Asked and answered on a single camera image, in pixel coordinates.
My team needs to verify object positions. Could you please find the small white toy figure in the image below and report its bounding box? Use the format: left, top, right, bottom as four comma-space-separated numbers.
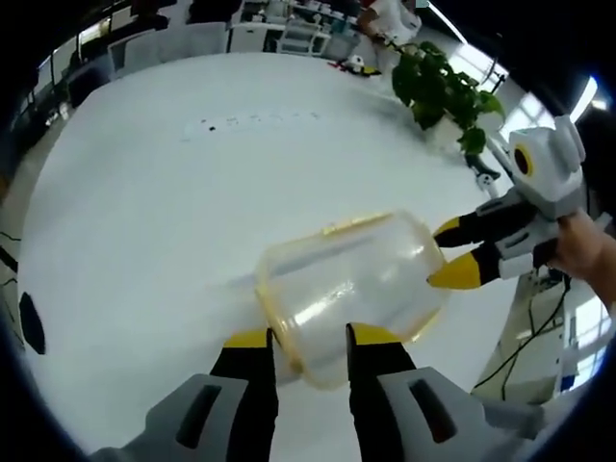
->
327, 54, 383, 77

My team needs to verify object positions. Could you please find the black cable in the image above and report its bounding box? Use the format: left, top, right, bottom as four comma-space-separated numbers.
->
474, 273, 574, 400

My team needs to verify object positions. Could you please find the black round pad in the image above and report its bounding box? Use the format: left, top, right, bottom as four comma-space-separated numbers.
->
18, 292, 47, 356

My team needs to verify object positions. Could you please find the person's right hand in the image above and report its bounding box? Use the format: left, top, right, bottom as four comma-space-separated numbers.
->
548, 210, 616, 314

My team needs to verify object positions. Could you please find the clear plastic food container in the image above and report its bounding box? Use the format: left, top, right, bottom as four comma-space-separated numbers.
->
253, 210, 452, 391

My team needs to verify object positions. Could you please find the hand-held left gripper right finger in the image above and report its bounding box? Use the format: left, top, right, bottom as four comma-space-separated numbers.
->
346, 322, 545, 462

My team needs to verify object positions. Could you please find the white shelf cart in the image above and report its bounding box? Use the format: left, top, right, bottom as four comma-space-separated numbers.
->
277, 16, 334, 58

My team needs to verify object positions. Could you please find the green potted plant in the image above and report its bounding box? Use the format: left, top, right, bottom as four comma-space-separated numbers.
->
391, 40, 507, 156

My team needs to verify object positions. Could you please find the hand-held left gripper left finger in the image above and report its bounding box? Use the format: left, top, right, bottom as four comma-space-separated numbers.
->
89, 327, 280, 462

